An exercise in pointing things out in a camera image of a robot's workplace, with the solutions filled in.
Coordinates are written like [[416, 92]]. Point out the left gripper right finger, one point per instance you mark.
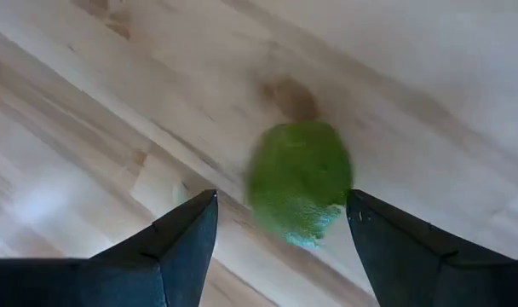
[[433, 273]]

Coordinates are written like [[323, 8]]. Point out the green lime with torn patch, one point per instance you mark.
[[299, 179]]

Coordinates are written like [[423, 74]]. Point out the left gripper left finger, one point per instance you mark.
[[114, 281]]

